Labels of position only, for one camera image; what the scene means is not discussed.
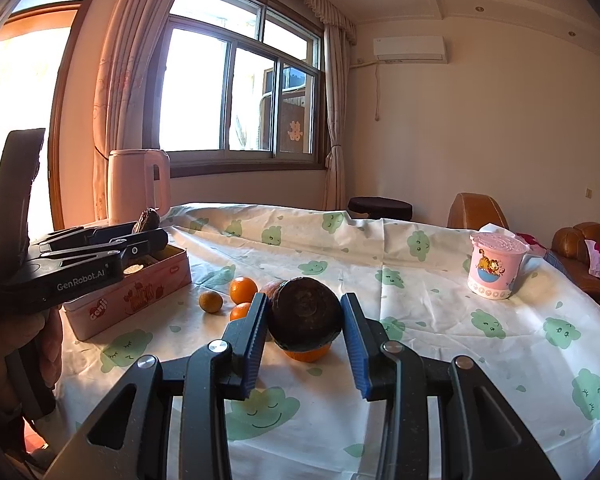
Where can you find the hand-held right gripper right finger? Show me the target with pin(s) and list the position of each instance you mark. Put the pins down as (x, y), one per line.
(356, 347)

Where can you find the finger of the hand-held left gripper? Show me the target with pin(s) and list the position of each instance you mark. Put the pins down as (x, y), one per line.
(136, 250)
(157, 237)

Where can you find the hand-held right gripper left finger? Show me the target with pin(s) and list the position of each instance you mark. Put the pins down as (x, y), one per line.
(255, 342)

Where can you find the dark brown wrinkled fruit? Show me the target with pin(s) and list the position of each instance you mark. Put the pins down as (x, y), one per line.
(147, 220)

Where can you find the orange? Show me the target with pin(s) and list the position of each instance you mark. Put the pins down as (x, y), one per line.
(239, 313)
(307, 354)
(242, 290)

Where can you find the reddish apple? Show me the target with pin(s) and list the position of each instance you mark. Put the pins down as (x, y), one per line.
(271, 294)

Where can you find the metal tray with paper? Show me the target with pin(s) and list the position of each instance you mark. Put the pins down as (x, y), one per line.
(130, 305)

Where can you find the dark dried mushroom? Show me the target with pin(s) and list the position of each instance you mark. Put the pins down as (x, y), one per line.
(305, 310)

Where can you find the small yellowish citrus fruit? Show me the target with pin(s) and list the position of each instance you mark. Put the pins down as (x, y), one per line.
(210, 301)

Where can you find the person's left hand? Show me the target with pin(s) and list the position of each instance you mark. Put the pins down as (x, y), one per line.
(53, 345)

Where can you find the round cracker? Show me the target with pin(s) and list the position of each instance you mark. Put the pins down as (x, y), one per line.
(133, 269)

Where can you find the pink electric kettle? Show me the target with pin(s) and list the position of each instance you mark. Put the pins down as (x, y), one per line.
(130, 185)

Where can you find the black round stool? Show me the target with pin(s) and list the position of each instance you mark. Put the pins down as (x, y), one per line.
(380, 207)

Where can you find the pink cartoon cup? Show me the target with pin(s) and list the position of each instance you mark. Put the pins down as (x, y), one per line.
(495, 270)

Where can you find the sliding window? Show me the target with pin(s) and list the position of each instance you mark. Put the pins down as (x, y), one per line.
(250, 100)

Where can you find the paper window decoration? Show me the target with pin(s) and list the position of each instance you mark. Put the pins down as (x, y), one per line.
(295, 131)

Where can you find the long pink curtain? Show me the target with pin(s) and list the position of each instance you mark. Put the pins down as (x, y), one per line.
(125, 60)

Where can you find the white tissue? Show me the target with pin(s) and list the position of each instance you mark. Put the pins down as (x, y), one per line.
(495, 228)

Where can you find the blue plaid cloth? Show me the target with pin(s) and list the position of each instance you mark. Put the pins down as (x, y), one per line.
(555, 262)

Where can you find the narrow pink curtain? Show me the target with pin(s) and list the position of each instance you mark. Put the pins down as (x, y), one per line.
(336, 110)

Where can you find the brown leather sofa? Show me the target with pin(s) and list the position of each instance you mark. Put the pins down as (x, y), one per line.
(570, 250)

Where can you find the white air conditioner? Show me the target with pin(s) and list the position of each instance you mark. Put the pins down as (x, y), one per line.
(410, 50)

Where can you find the wooden door frame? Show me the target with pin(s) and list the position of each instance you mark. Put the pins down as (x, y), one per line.
(62, 135)

